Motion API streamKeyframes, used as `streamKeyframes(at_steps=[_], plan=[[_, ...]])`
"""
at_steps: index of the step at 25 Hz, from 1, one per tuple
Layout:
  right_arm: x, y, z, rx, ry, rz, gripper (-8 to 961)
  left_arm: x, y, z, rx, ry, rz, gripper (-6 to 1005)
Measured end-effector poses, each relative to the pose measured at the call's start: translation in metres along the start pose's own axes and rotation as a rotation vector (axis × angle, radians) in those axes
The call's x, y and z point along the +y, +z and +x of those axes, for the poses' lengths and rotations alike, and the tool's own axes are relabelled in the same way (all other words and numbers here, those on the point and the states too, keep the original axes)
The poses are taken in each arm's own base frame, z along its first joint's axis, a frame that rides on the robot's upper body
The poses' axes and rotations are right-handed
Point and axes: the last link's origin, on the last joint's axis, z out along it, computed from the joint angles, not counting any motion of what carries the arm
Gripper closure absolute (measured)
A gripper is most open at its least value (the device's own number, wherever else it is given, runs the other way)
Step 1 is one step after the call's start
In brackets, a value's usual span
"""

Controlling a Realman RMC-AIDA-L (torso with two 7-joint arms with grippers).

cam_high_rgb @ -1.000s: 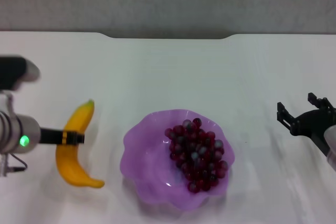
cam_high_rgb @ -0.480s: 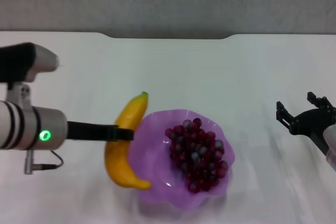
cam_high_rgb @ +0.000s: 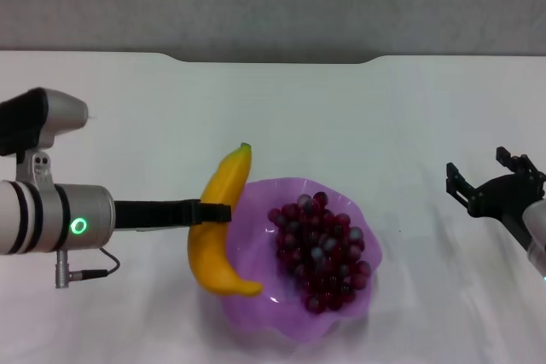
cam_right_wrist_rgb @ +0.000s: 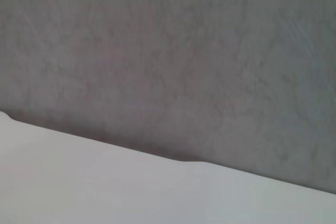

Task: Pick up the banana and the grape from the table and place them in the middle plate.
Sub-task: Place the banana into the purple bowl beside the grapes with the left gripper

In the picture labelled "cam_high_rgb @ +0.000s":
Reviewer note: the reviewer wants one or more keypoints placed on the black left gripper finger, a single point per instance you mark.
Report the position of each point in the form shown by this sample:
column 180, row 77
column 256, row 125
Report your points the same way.
column 213, row 212

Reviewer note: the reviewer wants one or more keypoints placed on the purple wavy plastic bowl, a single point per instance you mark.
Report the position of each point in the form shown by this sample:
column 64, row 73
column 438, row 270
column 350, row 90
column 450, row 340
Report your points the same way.
column 251, row 304

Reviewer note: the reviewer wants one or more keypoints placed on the dark red grape bunch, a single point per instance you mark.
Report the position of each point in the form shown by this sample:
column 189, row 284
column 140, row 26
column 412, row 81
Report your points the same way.
column 320, row 249

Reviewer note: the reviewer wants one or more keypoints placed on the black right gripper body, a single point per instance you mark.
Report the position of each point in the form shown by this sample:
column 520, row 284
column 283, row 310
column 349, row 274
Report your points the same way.
column 499, row 198

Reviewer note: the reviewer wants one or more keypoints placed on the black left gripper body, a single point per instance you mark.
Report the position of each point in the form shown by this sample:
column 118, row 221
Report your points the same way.
column 149, row 212

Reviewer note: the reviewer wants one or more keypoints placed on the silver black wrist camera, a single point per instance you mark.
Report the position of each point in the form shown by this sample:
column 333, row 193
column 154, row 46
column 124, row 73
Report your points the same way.
column 38, row 121

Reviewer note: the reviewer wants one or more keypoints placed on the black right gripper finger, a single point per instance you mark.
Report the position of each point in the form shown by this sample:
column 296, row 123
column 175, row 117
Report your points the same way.
column 514, row 161
column 460, row 187

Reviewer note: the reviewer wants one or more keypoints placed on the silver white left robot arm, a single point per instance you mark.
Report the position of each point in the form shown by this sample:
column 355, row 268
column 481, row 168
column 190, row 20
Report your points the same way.
column 42, row 219

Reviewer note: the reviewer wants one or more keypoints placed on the yellow banana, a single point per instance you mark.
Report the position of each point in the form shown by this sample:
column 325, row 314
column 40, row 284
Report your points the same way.
column 213, row 253

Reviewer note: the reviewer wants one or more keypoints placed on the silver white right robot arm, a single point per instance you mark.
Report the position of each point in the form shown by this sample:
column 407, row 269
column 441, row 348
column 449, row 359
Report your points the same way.
column 538, row 236

